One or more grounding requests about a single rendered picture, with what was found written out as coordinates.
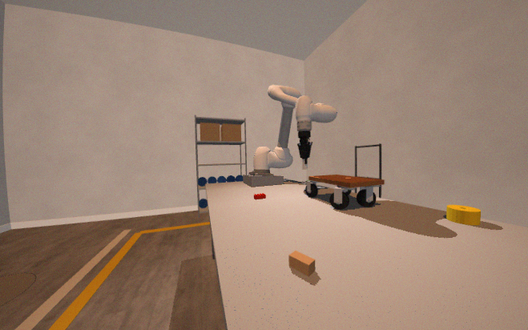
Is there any yellow short cylinder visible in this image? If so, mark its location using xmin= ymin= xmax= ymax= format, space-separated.
xmin=446 ymin=205 xmax=481 ymax=225

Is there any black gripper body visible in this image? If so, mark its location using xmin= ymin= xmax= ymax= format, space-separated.
xmin=298 ymin=131 xmax=311 ymax=147

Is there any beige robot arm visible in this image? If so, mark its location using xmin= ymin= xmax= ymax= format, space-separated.
xmin=248 ymin=85 xmax=337 ymax=176

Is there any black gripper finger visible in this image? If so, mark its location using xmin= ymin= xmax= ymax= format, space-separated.
xmin=297 ymin=141 xmax=304 ymax=170
xmin=302 ymin=139 xmax=312 ymax=170

